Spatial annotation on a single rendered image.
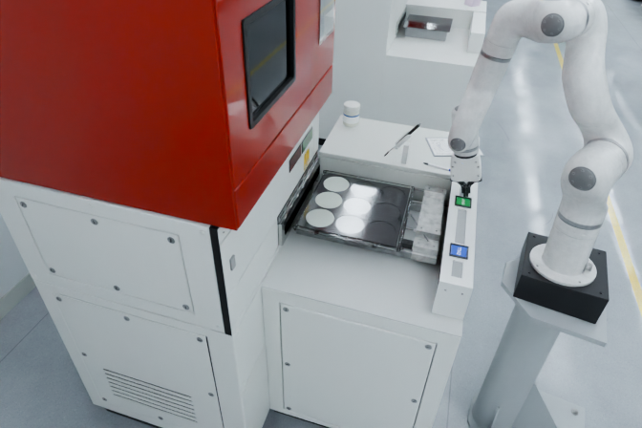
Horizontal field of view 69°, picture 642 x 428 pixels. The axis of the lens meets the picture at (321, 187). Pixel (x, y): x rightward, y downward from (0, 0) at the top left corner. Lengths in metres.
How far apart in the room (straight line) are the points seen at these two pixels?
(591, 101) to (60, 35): 1.22
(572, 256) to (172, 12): 1.24
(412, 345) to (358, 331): 0.17
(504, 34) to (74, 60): 1.07
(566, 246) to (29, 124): 1.45
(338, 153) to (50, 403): 1.63
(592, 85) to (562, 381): 1.56
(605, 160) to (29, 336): 2.52
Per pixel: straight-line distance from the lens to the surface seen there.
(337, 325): 1.54
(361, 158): 1.85
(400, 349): 1.56
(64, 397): 2.47
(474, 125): 1.48
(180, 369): 1.70
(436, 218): 1.74
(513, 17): 1.41
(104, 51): 1.03
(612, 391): 2.65
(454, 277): 1.42
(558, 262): 1.57
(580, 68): 1.37
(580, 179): 1.35
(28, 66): 1.19
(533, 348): 1.81
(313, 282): 1.53
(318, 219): 1.63
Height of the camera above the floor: 1.94
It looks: 36 degrees down
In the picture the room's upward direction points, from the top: 2 degrees clockwise
